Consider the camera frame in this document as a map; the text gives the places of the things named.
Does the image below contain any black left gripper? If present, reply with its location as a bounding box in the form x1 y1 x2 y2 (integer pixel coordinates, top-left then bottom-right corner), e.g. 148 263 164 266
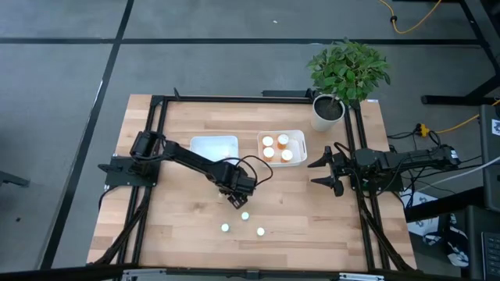
216 163 258 210

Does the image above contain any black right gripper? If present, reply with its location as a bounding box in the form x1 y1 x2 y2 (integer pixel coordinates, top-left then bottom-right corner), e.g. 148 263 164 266
307 146 355 198

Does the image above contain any white plastic bin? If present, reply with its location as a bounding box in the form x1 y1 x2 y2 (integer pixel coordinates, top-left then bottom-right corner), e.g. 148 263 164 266
189 134 241 167
256 130 309 169

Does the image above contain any white plant pot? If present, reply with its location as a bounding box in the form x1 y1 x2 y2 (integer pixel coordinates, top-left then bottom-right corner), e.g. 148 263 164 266
310 93 346 133

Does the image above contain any black bar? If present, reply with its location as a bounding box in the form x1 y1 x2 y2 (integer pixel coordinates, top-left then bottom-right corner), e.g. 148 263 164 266
260 88 318 99

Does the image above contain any green leafy plant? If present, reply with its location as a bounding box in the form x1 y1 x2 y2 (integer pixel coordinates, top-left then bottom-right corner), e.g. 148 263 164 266
305 37 392 107

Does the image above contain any black desk beam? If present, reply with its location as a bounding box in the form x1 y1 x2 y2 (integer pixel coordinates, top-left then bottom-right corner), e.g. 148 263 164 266
404 186 485 223

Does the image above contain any black cabinet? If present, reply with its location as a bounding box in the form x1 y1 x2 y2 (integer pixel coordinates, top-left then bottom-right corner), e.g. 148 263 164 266
479 104 500 212

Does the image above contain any black equipment box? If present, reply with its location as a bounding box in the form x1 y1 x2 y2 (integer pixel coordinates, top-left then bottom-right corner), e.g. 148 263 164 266
464 205 500 281

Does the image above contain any black chair foot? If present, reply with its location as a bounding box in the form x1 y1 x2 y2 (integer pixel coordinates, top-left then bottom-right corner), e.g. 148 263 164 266
0 170 30 187

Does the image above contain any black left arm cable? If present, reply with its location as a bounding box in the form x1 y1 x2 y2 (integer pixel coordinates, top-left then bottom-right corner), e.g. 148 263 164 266
233 155 273 187

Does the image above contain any yellow cable with plug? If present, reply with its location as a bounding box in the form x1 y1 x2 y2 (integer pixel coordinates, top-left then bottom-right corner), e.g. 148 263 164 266
415 99 500 137

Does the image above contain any silver aluminium bracket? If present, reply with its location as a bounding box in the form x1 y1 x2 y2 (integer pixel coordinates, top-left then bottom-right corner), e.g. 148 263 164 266
120 268 168 281
338 272 386 281

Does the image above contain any black desk leg frame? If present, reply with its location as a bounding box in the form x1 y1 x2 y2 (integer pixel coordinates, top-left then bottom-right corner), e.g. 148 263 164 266
420 0 500 106

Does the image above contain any white cable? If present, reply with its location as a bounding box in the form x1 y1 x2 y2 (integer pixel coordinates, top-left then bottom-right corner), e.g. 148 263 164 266
413 155 500 192

